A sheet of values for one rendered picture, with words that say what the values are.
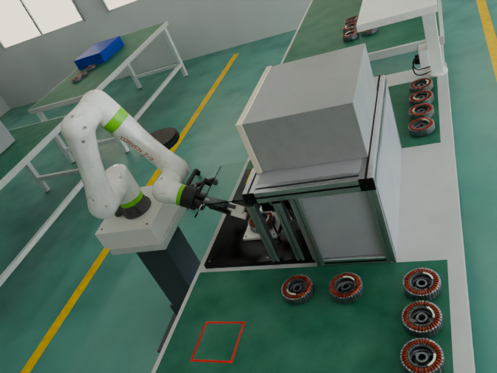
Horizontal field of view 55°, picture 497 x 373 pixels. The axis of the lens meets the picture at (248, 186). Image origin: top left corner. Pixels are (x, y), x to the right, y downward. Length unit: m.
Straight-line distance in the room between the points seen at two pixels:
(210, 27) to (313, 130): 5.55
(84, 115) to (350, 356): 1.27
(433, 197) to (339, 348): 0.71
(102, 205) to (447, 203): 1.39
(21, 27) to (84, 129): 6.78
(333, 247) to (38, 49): 7.42
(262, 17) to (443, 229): 5.27
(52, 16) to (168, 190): 6.38
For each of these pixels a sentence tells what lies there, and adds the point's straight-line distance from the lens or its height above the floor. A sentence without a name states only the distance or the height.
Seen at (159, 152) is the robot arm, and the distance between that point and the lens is 2.07.
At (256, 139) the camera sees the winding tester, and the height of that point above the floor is 1.25.
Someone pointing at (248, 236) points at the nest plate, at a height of 0.78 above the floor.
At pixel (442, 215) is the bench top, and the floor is 0.75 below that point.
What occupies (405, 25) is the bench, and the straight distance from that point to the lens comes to 3.50.
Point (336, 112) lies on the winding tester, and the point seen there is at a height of 1.29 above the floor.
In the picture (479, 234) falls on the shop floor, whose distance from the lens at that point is 2.83.
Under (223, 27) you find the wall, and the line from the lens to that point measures 6.93.
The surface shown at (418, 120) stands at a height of 0.78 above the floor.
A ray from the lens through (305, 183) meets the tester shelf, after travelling 1.54.
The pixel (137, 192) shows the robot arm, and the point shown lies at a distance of 2.31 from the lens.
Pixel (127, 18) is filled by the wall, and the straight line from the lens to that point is 7.49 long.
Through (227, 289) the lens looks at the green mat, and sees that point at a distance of 1.85.
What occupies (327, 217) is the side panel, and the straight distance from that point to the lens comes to 1.61.
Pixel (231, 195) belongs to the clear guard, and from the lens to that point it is 1.73.
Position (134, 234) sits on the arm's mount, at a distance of 2.30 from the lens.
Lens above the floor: 1.98
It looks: 32 degrees down
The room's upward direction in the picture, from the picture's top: 25 degrees counter-clockwise
